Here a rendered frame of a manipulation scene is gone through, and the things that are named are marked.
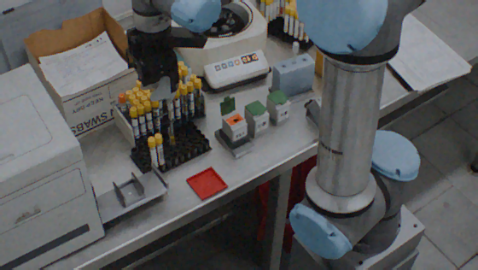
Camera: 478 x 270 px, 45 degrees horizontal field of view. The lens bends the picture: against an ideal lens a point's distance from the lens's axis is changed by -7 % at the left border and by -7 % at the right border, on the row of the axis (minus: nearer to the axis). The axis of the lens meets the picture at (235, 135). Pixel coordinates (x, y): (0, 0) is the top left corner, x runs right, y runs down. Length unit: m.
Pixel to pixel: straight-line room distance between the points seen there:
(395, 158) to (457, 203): 1.56
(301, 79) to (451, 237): 1.18
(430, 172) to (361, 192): 1.74
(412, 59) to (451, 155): 1.09
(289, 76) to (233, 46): 0.17
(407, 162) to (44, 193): 0.65
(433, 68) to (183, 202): 0.81
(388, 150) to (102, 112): 0.73
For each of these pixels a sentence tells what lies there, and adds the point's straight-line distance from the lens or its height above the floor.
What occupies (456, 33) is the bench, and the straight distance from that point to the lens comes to 1.93.
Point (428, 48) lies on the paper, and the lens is 1.81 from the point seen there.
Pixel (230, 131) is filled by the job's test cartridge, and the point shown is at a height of 0.93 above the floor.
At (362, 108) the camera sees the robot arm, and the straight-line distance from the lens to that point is 0.82.
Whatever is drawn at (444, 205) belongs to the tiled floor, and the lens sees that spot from 2.58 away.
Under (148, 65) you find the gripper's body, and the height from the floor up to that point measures 1.19.
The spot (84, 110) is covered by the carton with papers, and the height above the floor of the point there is 0.96.
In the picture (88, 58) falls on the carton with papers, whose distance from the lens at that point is 1.63.
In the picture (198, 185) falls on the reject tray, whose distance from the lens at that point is 1.37.
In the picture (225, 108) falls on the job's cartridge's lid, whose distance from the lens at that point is 1.40.
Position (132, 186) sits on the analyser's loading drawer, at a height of 0.91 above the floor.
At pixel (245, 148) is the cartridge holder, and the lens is 1.43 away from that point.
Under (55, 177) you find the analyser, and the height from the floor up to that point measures 1.12.
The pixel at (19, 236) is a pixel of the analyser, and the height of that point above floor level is 1.01.
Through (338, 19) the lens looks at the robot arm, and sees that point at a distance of 0.72.
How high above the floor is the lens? 1.95
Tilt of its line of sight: 47 degrees down
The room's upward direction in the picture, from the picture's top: 1 degrees clockwise
